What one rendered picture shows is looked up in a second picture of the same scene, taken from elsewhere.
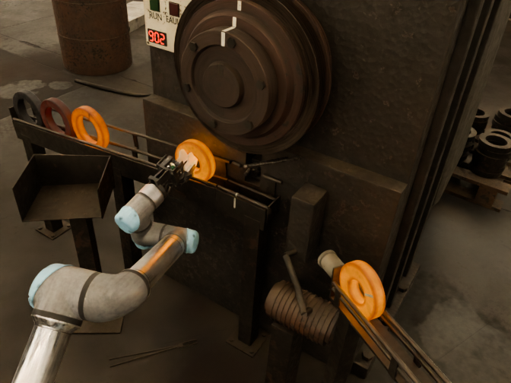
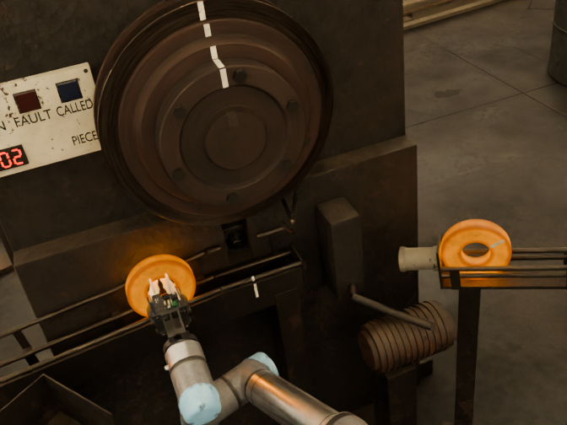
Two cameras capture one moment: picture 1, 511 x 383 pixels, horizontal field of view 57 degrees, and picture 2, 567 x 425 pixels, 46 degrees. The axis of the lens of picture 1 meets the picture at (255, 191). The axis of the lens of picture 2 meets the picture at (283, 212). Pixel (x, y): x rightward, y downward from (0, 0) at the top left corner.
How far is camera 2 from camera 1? 91 cm
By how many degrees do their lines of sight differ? 37
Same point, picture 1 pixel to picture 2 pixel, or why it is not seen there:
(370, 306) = (503, 252)
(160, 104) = (53, 252)
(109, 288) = not seen: outside the picture
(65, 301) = not seen: outside the picture
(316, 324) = (441, 329)
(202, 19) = (153, 75)
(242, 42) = (253, 67)
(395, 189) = (409, 144)
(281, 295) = (387, 336)
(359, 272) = (473, 231)
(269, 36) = (267, 47)
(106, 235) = not seen: outside the picture
